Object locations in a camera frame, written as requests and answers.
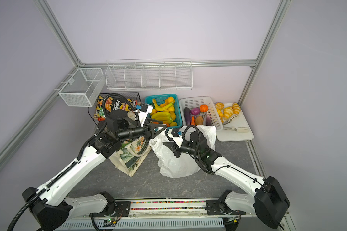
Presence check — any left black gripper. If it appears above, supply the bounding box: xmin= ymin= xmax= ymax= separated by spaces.
xmin=118 ymin=117 xmax=167 ymax=141

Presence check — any white plastic grocery bag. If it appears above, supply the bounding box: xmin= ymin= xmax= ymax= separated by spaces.
xmin=149 ymin=125 xmax=216 ymax=179

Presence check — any cream canvas tote bag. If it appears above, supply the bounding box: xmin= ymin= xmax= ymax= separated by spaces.
xmin=109 ymin=136 xmax=151 ymax=177

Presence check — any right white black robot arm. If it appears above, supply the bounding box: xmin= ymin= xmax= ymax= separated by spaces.
xmin=164 ymin=125 xmax=290 ymax=229

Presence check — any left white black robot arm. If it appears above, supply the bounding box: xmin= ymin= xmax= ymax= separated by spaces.
xmin=8 ymin=93 xmax=167 ymax=231

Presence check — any yellow banana bunch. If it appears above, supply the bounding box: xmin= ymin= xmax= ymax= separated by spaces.
xmin=151 ymin=111 xmax=174 ymax=124

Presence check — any single yellow banana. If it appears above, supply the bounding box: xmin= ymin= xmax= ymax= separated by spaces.
xmin=152 ymin=99 xmax=174 ymax=112

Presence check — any teal plastic fruit basket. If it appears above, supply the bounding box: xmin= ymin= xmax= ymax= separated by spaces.
xmin=145 ymin=94 xmax=183 ymax=129

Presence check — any brown potato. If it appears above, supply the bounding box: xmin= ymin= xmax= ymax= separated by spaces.
xmin=195 ymin=116 xmax=204 ymax=125

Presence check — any dark purple eggplant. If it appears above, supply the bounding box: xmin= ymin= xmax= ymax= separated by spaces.
xmin=184 ymin=107 xmax=191 ymax=125

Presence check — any purple red onion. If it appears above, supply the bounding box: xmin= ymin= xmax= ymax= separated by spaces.
xmin=190 ymin=108 xmax=200 ymax=116

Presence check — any small striped purple eggplant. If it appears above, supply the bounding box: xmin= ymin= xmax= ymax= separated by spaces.
xmin=206 ymin=111 xmax=212 ymax=126

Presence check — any white plastic vegetable basket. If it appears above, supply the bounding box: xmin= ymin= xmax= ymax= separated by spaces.
xmin=179 ymin=96 xmax=223 ymax=131

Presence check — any orange tangerine in white basket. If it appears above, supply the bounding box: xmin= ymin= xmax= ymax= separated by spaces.
xmin=199 ymin=105 xmax=209 ymax=113

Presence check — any black yellow chips bag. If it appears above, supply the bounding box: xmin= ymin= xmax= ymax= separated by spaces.
xmin=93 ymin=95 xmax=131 ymax=121

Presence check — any white tray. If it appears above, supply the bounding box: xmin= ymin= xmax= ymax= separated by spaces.
xmin=215 ymin=102 xmax=254 ymax=142

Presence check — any croissant middle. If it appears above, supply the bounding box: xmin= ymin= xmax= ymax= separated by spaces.
xmin=223 ymin=106 xmax=234 ymax=120

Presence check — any croissant right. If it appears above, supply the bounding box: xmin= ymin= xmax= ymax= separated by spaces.
xmin=232 ymin=103 xmax=241 ymax=115

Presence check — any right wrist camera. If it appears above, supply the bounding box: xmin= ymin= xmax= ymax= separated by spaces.
xmin=171 ymin=131 xmax=184 ymax=148

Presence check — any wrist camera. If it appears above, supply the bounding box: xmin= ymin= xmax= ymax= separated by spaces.
xmin=136 ymin=103 xmax=153 ymax=126
xmin=171 ymin=131 xmax=184 ymax=148

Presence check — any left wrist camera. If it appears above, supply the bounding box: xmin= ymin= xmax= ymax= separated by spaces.
xmin=136 ymin=103 xmax=153 ymax=126

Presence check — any black wire wooden shelf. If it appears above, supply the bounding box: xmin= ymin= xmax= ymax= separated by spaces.
xmin=88 ymin=92 xmax=142 ymax=131

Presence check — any white wire wall rack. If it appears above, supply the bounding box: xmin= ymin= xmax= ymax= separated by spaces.
xmin=105 ymin=59 xmax=193 ymax=90

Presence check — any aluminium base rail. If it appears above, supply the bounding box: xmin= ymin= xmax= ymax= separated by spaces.
xmin=56 ymin=198 xmax=271 ymax=231

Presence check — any white mesh wall basket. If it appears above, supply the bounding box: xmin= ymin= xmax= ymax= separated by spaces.
xmin=58 ymin=68 xmax=106 ymax=107

